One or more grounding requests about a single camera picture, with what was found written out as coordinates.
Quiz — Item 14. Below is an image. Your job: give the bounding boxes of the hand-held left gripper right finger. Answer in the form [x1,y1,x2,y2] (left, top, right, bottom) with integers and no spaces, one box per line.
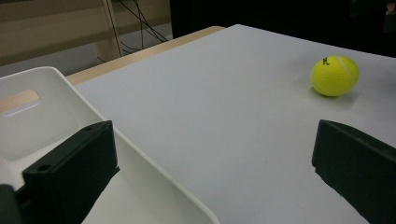
[311,119,396,224]

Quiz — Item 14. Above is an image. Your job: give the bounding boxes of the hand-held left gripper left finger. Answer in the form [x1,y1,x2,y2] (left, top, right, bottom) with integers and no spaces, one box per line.
[21,120,120,224]

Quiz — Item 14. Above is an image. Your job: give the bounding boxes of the white plastic bin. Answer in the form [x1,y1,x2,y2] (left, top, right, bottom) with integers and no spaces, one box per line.
[0,65,221,224]

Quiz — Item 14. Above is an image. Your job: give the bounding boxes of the yellow tennis ball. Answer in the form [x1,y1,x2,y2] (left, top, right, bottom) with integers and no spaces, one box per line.
[310,55,361,97]

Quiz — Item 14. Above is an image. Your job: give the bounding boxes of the wooden table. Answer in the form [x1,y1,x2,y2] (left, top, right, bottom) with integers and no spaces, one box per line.
[0,25,226,114]

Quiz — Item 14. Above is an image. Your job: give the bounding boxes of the white board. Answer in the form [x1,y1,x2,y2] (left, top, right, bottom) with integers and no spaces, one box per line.
[74,23,396,224]

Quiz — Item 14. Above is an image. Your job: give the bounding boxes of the black curtain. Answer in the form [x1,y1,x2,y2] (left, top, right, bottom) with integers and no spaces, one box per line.
[169,0,396,59]

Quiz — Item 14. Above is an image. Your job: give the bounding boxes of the black cable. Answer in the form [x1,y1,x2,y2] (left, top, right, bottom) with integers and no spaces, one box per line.
[105,0,123,58]
[118,0,170,43]
[133,0,146,49]

